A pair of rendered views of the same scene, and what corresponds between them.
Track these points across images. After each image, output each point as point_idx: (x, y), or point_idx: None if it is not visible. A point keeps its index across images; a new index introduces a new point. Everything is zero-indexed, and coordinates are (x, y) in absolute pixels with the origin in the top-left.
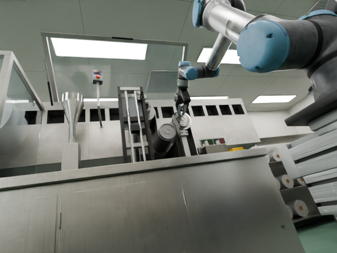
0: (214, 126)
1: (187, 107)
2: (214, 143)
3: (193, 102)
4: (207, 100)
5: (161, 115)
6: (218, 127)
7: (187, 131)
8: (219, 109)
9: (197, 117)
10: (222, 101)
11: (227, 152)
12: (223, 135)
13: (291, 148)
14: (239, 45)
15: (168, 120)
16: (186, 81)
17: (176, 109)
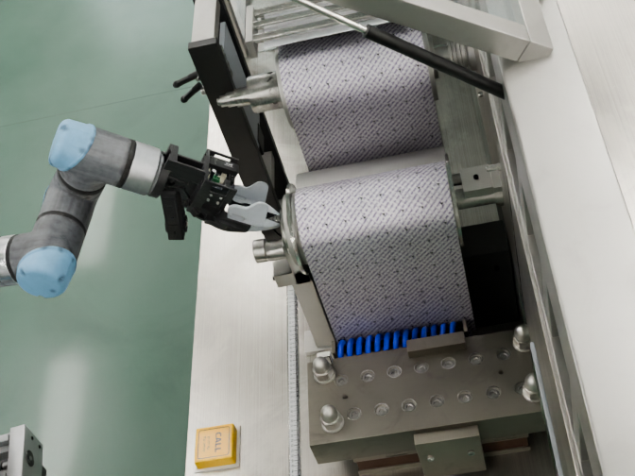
0: (556, 413)
1: (235, 231)
2: (549, 447)
3: (520, 165)
4: (546, 262)
5: (486, 57)
6: (563, 452)
7: (274, 278)
8: (575, 417)
9: (530, 260)
10: (587, 433)
11: (189, 413)
12: None
13: (9, 433)
14: None
15: (491, 111)
16: (123, 184)
17: (264, 187)
